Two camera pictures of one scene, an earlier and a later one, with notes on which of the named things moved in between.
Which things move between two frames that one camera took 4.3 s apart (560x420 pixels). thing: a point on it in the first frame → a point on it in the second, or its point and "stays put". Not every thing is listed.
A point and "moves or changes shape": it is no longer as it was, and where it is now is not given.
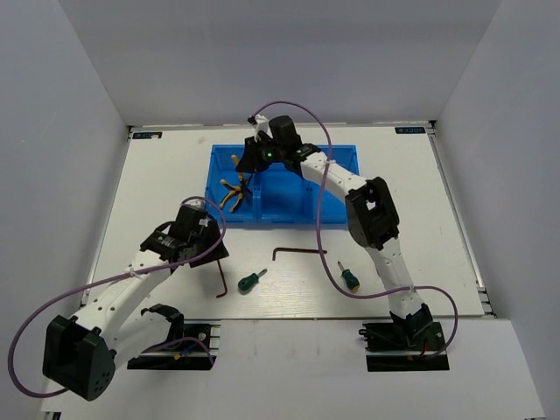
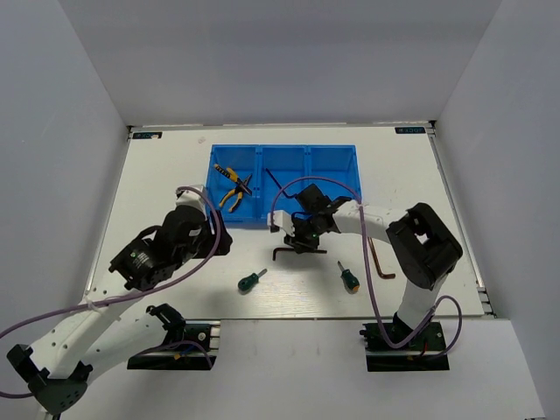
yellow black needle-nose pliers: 240,190 moves or changes shape
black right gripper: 250,161 → 298,243
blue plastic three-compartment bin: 279,195 stays put
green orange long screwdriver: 352,281 stays put
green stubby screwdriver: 246,283 stays put
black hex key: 296,250 stays put
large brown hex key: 223,280 moves or changes shape
